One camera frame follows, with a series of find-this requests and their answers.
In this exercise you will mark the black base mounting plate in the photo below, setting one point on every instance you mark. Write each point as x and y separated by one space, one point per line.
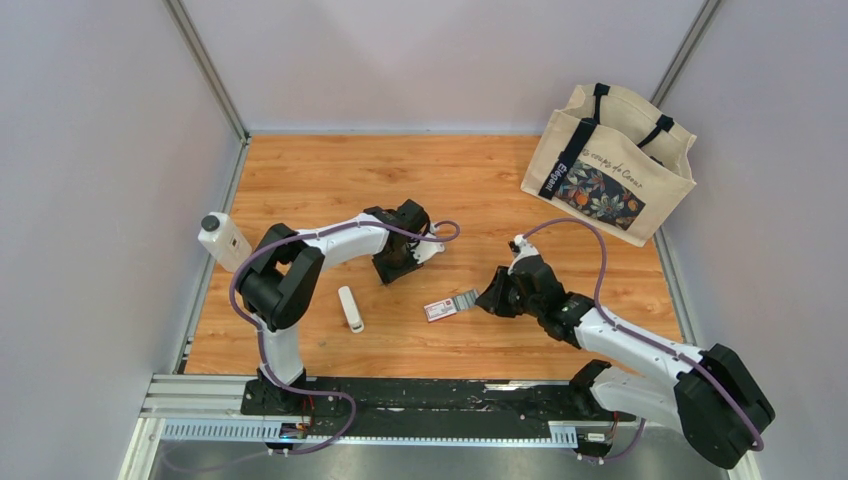
427 408

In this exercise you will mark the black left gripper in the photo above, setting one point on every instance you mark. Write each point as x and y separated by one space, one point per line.
387 275

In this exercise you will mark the canvas floral tote bag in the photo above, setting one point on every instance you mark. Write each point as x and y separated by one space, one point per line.
614 160

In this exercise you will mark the white bottle black cap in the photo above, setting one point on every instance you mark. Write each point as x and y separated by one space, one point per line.
224 241

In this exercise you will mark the grey staple strip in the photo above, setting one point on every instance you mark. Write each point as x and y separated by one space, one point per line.
466 300

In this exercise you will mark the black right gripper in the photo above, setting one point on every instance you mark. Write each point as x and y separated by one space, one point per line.
492 298

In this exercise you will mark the aluminium frame rail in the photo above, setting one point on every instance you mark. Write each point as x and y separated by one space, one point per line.
207 407

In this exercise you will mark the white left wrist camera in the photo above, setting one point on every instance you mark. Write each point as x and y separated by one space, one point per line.
423 251

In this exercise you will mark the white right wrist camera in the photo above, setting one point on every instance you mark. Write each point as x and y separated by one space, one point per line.
521 249

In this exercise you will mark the white red staple box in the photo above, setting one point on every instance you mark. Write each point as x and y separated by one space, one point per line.
440 310

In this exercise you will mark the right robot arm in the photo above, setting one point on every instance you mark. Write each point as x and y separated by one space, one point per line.
656 371

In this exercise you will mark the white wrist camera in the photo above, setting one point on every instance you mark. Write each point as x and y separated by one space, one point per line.
423 251
521 249

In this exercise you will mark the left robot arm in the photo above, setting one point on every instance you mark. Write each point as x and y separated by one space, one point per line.
273 288

